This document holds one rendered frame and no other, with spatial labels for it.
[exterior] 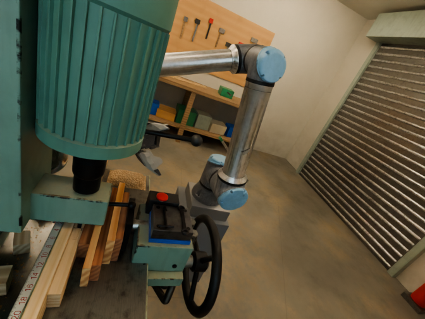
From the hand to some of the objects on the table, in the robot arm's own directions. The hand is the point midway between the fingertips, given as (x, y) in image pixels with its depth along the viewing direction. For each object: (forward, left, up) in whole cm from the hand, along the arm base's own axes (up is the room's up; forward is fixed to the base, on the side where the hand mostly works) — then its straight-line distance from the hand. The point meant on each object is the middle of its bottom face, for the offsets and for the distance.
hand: (162, 154), depth 61 cm
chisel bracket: (+15, -15, -14) cm, 26 cm away
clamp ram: (+13, 0, -19) cm, 23 cm away
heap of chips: (-11, -9, -19) cm, 24 cm away
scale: (+16, -16, -14) cm, 27 cm away
